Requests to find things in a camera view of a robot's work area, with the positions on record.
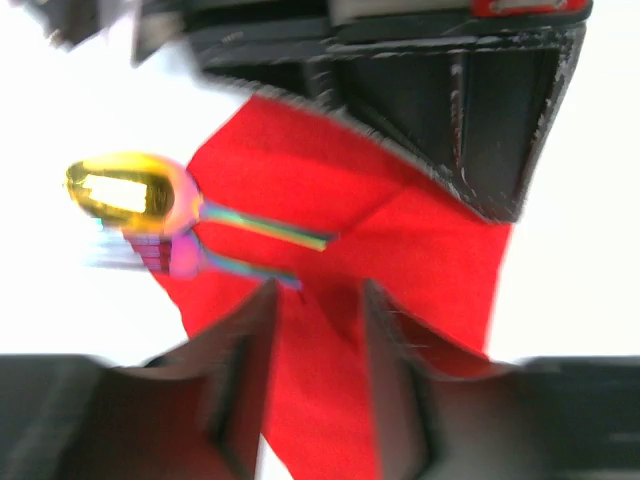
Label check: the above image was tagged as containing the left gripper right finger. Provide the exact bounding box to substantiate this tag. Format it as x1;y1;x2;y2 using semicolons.
364;282;639;479

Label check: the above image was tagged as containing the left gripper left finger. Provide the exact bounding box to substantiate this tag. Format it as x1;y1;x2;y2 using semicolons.
1;281;279;479

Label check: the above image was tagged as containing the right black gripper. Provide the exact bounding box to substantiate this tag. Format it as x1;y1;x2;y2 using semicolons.
133;1;593;223

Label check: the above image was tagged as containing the red paper napkin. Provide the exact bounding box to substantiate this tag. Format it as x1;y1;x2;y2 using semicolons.
151;96;511;479

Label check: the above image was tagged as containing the iridescent fork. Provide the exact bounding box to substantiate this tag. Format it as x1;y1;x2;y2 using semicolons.
87;232;301;290

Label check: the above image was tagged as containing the iridescent spoon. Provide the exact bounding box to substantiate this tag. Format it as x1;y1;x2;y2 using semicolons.
65;152;335;251

